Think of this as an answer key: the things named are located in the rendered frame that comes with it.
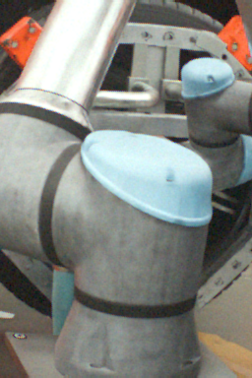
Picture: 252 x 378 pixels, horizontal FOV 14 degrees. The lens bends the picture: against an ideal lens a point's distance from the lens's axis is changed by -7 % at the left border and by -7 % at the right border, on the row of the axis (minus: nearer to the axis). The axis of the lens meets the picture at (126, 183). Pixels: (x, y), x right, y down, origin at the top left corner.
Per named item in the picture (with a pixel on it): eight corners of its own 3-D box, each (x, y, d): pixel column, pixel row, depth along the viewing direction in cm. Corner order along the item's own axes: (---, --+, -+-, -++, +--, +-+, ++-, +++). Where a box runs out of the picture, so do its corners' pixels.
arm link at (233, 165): (237, 112, 149) (241, 162, 154) (168, 129, 147) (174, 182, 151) (259, 138, 143) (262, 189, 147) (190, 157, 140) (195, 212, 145)
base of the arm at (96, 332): (218, 388, 96) (235, 305, 94) (74, 396, 92) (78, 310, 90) (173, 344, 110) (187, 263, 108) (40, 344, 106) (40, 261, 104)
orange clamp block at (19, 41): (53, 45, 180) (26, 15, 177) (62, 49, 173) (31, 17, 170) (24, 71, 180) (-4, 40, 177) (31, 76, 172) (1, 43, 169)
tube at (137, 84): (145, 98, 179) (150, 43, 177) (181, 119, 161) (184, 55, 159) (42, 96, 175) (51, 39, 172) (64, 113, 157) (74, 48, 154)
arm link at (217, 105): (261, 65, 138) (268, 131, 144) (191, 50, 143) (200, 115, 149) (244, 88, 133) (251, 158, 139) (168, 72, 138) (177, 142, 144)
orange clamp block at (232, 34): (235, 67, 190) (259, 36, 190) (250, 73, 183) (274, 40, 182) (209, 43, 188) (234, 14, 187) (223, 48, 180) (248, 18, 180)
